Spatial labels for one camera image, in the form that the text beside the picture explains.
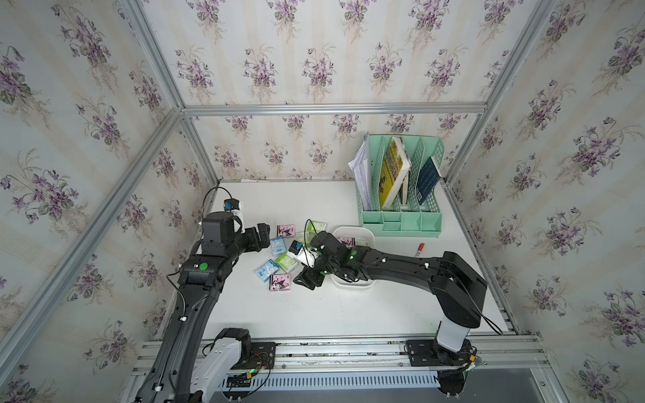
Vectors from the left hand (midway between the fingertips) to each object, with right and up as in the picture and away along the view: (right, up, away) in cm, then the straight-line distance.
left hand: (258, 229), depth 73 cm
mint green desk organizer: (+53, +15, +29) cm, 62 cm away
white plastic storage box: (+36, -6, +25) cm, 44 cm away
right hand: (+12, -14, +8) cm, 20 cm away
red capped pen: (+57, -11, +24) cm, 63 cm away
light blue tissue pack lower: (-1, -16, +16) cm, 22 cm away
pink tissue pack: (+4, -20, +13) cm, 24 cm away
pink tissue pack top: (+4, -3, +26) cm, 27 cm away
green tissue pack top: (+15, -2, +28) cm, 32 cm away
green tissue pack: (+13, -2, -2) cm, 14 cm away
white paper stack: (+32, +21, +14) cm, 41 cm away
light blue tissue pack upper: (+2, -9, +23) cm, 24 cm away
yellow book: (+47, +21, +21) cm, 56 cm away
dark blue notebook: (+64, +17, +32) cm, 74 cm away
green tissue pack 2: (+6, -14, +18) cm, 23 cm away
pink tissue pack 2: (+30, -7, +23) cm, 38 cm away
